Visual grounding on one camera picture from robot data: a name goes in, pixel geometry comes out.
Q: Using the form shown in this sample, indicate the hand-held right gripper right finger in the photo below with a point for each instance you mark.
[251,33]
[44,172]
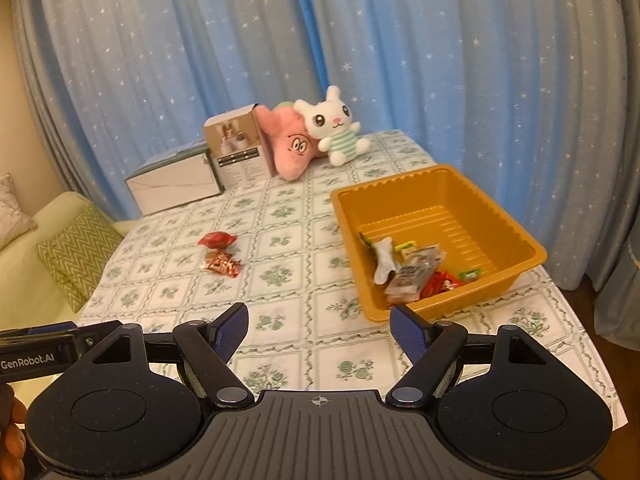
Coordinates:
[410,332]

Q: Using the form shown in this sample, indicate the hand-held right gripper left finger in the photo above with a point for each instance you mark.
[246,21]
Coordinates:
[231,330]

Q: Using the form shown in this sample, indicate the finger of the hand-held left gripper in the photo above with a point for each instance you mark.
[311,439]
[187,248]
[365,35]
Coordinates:
[92,337]
[50,329]

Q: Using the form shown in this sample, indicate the clear packet of dark snacks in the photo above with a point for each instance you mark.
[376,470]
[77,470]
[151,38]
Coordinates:
[407,280]

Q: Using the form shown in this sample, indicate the large red snack packet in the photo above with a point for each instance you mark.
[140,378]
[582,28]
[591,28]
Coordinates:
[435,285]

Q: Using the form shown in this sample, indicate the red patterned candy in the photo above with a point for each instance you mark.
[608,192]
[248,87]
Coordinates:
[222,263]

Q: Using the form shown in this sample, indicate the silver foil snack packet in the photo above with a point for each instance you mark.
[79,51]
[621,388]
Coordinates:
[386,260]

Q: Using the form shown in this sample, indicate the yellow green candy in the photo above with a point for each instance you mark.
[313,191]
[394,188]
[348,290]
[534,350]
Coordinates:
[405,248]

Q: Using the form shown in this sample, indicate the small red snack packet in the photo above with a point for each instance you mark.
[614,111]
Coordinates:
[216,240]

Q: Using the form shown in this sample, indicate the orange plastic tray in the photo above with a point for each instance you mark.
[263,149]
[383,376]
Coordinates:
[450,220]

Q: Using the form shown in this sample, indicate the person's left hand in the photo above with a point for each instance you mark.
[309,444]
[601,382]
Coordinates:
[12,445]

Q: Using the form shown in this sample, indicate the pale yellow sofa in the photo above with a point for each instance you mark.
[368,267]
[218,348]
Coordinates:
[35,285]

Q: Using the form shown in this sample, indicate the green chevron cushion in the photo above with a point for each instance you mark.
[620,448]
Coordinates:
[80,250]

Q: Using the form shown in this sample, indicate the green floral tablecloth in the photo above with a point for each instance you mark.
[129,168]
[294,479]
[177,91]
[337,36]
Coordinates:
[300,270]

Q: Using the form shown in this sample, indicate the grey patterned cushion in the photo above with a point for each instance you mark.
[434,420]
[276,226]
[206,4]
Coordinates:
[12,210]

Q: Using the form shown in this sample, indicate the flat white cardboard box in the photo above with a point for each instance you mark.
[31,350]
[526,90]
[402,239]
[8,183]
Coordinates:
[175,185]

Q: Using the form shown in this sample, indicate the tan product box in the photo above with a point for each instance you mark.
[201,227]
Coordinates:
[240,155]

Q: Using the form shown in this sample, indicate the pink plush toy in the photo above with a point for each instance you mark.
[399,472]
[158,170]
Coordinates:
[290,150]

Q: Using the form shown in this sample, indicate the white rabbit plush toy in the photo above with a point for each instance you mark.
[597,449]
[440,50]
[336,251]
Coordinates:
[330,125]

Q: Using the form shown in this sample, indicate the blue star curtain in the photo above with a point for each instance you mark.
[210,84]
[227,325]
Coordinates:
[175,60]
[475,70]

